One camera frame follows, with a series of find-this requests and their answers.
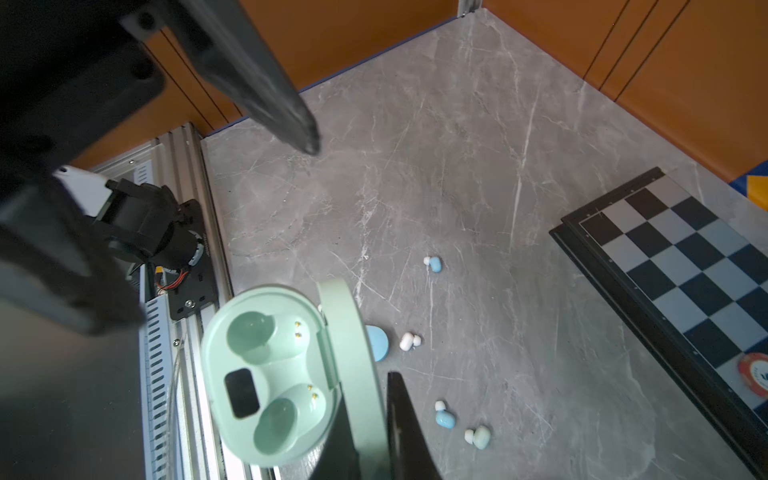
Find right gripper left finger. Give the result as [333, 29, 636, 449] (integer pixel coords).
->
[120, 1, 321, 156]

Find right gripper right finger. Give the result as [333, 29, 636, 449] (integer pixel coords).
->
[310, 371, 441, 479]

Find white earbud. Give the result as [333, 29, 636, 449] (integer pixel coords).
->
[399, 332, 423, 352]

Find light blue earbud case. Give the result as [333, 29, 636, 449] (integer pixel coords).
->
[366, 325, 390, 362]

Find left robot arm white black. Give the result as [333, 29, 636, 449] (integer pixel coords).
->
[55, 166, 205, 276]

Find blue earbud centre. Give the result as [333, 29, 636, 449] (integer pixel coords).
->
[434, 400, 456, 429]

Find blue earbud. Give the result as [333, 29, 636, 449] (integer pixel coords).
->
[434, 400, 456, 429]
[423, 256, 443, 273]

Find mint earbud centre right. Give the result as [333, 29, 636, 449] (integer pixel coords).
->
[464, 425, 492, 450]

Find blue earbud far left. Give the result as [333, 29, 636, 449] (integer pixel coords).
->
[423, 256, 443, 273]

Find black white chessboard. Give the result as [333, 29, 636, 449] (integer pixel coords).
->
[551, 168, 767, 479]

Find red poker chip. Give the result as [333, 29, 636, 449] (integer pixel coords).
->
[737, 353, 768, 398]

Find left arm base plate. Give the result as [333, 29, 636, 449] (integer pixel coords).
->
[160, 200, 218, 321]

